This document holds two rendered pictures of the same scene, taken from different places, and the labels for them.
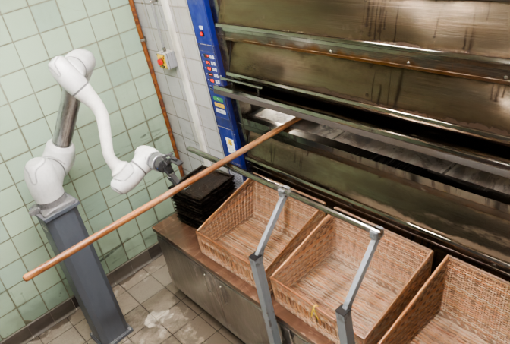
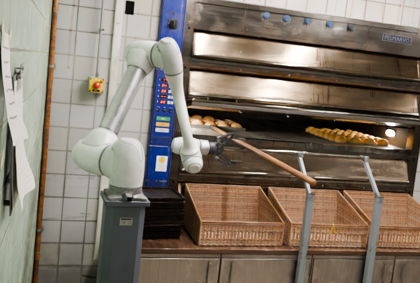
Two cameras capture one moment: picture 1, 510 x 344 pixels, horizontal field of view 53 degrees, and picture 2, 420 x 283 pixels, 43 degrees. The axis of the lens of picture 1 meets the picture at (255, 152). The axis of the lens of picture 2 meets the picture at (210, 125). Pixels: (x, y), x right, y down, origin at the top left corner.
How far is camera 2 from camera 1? 3.58 m
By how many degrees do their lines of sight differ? 69
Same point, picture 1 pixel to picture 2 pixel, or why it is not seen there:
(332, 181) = (267, 168)
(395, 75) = (325, 88)
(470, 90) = (362, 93)
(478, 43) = (372, 69)
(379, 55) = (320, 77)
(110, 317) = not seen: outside the picture
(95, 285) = not seen: outside the picture
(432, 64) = (348, 80)
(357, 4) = (310, 49)
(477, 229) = (358, 168)
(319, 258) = not seen: hidden behind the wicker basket
